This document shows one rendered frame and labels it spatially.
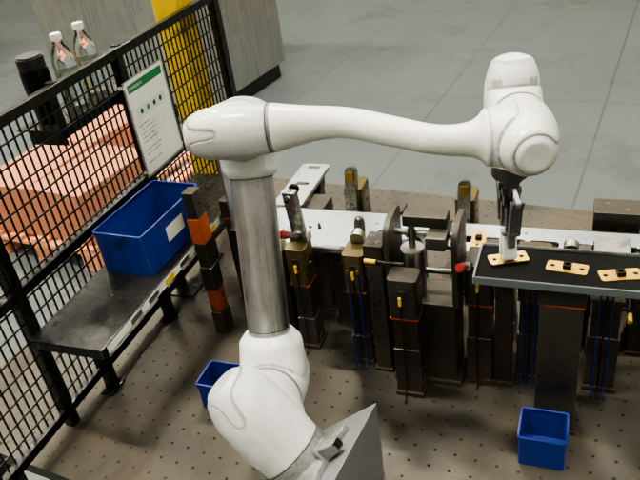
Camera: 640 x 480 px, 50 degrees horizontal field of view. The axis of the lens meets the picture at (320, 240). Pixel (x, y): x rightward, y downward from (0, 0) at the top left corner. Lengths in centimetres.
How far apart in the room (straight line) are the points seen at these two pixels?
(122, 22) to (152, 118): 377
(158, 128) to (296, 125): 97
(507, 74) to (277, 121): 44
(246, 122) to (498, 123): 48
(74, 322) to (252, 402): 60
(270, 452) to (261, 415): 8
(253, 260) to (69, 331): 53
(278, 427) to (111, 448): 63
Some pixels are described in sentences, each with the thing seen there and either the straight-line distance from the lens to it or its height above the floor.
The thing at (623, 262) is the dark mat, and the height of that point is 116.
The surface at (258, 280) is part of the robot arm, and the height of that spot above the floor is 116.
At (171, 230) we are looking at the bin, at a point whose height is 110.
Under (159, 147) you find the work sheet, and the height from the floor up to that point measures 121.
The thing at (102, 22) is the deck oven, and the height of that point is 80.
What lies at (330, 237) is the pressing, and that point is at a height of 100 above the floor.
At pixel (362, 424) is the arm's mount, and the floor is 94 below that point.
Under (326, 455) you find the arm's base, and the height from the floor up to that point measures 92.
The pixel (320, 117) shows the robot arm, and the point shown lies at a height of 155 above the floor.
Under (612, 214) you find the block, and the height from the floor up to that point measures 103.
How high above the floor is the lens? 206
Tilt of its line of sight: 32 degrees down
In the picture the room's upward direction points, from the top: 9 degrees counter-clockwise
